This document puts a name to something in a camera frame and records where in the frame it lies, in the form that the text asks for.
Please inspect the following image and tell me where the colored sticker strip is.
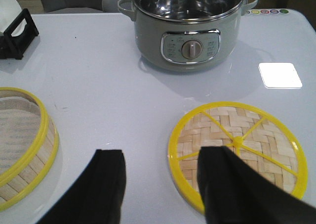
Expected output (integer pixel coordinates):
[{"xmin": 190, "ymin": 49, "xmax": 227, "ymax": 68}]
[{"xmin": 246, "ymin": 9, "xmax": 290, "ymax": 15}]

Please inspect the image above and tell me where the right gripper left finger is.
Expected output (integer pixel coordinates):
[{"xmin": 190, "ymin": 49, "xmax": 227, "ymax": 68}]
[{"xmin": 38, "ymin": 149, "xmax": 126, "ymax": 224}]

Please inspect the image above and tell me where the center bamboo steamer basket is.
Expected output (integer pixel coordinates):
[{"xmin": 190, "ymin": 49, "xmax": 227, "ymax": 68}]
[{"xmin": 0, "ymin": 87, "xmax": 59, "ymax": 211}]

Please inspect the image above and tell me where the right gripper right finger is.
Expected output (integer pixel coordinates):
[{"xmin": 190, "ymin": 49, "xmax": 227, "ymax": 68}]
[{"xmin": 197, "ymin": 146, "xmax": 316, "ymax": 224}]

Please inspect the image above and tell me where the black dish rack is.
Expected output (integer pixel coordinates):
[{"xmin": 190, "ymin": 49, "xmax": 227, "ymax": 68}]
[{"xmin": 0, "ymin": 8, "xmax": 39, "ymax": 59}]

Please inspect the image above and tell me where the bamboo steamer lid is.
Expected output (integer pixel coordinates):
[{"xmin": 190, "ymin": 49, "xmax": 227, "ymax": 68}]
[{"xmin": 168, "ymin": 101, "xmax": 308, "ymax": 213}]

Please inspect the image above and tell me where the grey electric cooking pot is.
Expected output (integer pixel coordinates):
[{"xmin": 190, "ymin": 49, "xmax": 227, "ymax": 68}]
[{"xmin": 118, "ymin": 0, "xmax": 258, "ymax": 72}]

